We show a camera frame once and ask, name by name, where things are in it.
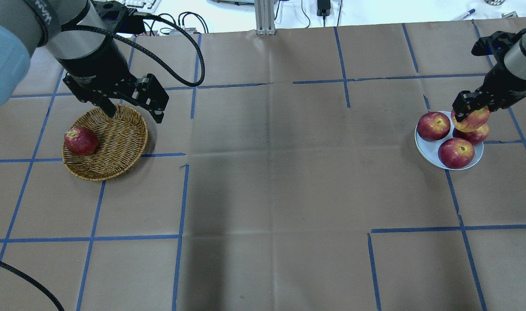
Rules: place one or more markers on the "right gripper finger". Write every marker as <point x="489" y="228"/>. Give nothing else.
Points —
<point x="466" y="102"/>

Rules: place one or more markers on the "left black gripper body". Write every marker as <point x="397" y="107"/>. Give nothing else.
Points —
<point x="95" y="65"/>

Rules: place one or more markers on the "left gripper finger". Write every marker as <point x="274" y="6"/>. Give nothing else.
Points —
<point x="103" y="102"/>
<point x="147" y="93"/>

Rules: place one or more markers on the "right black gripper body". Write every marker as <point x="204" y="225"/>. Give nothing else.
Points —
<point x="503" y="87"/>

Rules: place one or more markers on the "yellow-red apple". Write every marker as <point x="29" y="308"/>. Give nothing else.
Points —
<point x="473" y="121"/>

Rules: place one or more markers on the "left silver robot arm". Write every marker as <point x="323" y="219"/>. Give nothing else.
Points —
<point x="81" y="42"/>

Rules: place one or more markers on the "red plate apple back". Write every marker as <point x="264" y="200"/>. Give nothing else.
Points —
<point x="475" y="137"/>

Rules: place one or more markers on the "red plate apple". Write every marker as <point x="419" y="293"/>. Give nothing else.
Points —
<point x="475" y="137"/>
<point x="433" y="126"/>
<point x="456" y="153"/>

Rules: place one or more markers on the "red plate apple left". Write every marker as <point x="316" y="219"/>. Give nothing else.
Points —
<point x="433" y="126"/>

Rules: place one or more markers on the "woven wicker basket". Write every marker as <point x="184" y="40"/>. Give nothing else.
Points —
<point x="122" y="140"/>

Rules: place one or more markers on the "dark red basket apple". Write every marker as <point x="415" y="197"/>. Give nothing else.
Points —
<point x="81" y="141"/>

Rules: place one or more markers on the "red plate apple front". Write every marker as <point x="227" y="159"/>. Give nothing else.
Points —
<point x="456" y="153"/>

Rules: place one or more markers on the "light blue plate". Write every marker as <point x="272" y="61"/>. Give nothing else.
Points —
<point x="429" y="149"/>

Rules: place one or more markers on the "white keyboard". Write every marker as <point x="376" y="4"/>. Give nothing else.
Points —
<point x="145" y="6"/>

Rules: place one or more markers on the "blue white pen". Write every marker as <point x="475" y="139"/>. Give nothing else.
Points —
<point x="464" y="15"/>

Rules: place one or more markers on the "black power adapter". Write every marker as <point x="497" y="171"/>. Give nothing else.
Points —
<point x="323" y="8"/>

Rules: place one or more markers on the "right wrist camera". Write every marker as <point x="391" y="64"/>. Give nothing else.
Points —
<point x="497" y="44"/>

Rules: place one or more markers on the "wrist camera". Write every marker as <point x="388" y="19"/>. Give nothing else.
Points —
<point x="497" y="44"/>
<point x="120" y="18"/>

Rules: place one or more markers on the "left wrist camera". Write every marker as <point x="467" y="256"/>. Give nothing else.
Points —
<point x="120" y="18"/>

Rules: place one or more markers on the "aluminium frame post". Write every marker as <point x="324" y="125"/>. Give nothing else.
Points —
<point x="264" y="17"/>

